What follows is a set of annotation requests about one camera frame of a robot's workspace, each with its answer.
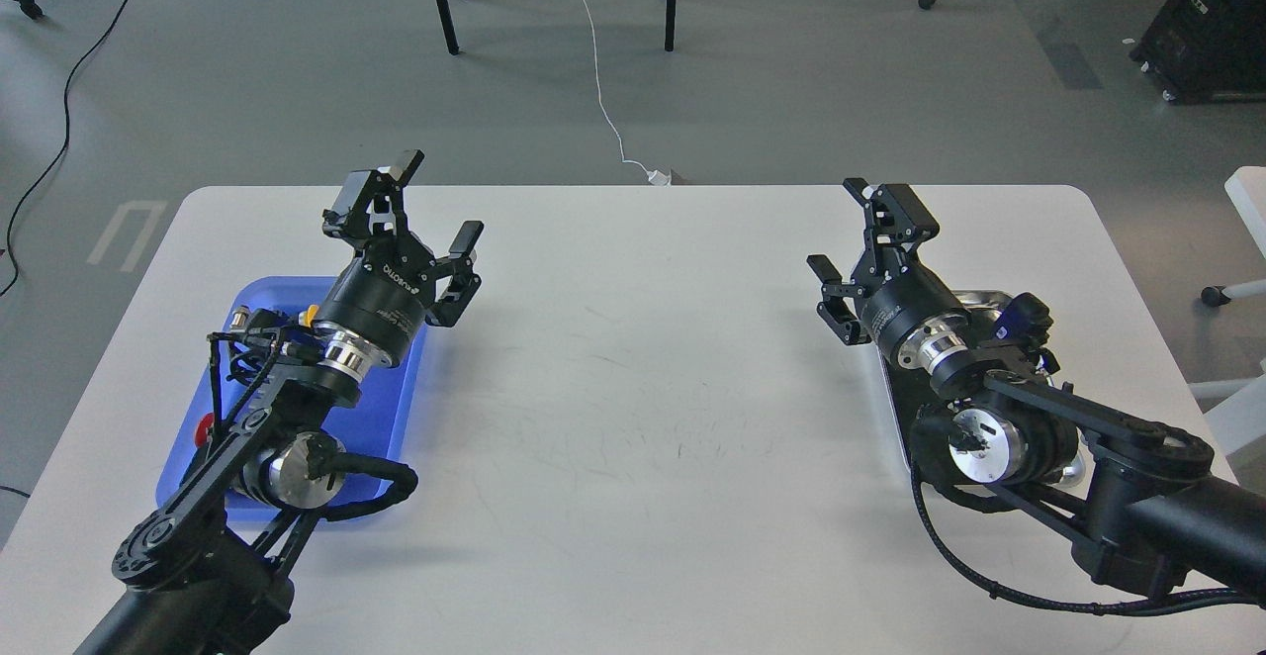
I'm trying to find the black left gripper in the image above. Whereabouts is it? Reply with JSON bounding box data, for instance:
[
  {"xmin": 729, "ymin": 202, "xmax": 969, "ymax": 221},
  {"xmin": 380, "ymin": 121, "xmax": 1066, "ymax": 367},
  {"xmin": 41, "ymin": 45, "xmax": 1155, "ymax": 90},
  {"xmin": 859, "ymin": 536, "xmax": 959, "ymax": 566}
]
[{"xmin": 314, "ymin": 149, "xmax": 485, "ymax": 367}]

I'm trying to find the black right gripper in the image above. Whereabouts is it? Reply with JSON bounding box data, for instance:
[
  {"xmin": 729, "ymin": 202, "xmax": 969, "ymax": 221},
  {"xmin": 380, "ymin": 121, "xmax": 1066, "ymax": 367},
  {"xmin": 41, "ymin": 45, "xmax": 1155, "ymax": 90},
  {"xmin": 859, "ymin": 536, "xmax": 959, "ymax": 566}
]
[{"xmin": 806, "ymin": 177, "xmax": 968, "ymax": 371}]

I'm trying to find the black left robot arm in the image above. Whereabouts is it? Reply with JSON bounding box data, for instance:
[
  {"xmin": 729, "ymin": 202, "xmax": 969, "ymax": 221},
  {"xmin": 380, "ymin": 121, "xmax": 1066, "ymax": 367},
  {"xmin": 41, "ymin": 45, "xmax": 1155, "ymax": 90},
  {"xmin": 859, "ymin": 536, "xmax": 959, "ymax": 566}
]
[{"xmin": 78, "ymin": 149, "xmax": 484, "ymax": 654}]

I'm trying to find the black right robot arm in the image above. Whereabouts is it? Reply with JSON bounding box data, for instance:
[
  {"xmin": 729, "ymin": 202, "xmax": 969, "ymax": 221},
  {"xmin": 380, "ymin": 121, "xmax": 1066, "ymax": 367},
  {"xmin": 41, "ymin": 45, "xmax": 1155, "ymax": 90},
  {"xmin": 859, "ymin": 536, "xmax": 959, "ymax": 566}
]
[{"xmin": 806, "ymin": 177, "xmax": 1265, "ymax": 617}]

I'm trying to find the red button part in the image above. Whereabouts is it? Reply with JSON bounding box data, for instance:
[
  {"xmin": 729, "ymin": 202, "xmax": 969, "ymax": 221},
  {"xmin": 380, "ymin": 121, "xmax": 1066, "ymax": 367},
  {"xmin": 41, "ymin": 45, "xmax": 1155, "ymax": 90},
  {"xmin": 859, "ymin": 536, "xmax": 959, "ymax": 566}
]
[{"xmin": 192, "ymin": 413, "xmax": 216, "ymax": 446}]

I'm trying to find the silver metal tray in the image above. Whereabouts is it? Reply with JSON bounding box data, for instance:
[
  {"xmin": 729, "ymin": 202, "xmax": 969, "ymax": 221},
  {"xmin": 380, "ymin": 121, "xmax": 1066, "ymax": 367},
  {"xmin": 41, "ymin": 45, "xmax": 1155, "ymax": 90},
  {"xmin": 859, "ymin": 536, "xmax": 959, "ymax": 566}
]
[{"xmin": 876, "ymin": 289, "xmax": 1089, "ymax": 490}]

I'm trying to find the blue plastic tray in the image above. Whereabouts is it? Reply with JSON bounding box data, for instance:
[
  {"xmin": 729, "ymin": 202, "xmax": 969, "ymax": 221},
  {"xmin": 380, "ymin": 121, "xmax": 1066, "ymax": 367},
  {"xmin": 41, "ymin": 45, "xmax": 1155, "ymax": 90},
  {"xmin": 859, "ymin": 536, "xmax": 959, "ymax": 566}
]
[{"xmin": 154, "ymin": 275, "xmax": 425, "ymax": 528}]

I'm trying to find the silver cylindrical connector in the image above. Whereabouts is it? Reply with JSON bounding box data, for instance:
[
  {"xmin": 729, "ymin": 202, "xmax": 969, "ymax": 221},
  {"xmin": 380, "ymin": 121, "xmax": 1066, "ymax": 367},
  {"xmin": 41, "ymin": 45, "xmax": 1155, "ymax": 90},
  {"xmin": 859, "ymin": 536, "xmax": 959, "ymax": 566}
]
[{"xmin": 227, "ymin": 305, "xmax": 249, "ymax": 331}]

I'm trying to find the white charger plug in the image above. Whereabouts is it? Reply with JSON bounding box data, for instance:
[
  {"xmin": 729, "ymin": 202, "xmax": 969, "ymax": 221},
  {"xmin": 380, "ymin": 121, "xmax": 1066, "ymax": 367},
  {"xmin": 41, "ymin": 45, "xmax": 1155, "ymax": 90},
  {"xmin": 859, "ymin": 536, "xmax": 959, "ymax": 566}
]
[{"xmin": 647, "ymin": 169, "xmax": 674, "ymax": 186}]

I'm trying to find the white rolling chair leg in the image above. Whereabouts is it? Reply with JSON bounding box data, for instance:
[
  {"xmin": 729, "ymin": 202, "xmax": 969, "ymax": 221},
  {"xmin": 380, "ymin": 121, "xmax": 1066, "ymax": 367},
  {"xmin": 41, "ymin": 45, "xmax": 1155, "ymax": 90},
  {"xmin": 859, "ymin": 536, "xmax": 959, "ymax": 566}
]
[{"xmin": 1200, "ymin": 165, "xmax": 1265, "ymax": 308}]

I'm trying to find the black equipment case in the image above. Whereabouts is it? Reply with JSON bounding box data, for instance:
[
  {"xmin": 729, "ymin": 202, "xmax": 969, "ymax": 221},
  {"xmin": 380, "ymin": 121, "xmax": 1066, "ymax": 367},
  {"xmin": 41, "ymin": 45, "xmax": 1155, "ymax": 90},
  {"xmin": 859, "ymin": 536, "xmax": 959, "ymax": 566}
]
[{"xmin": 1131, "ymin": 0, "xmax": 1265, "ymax": 104}]

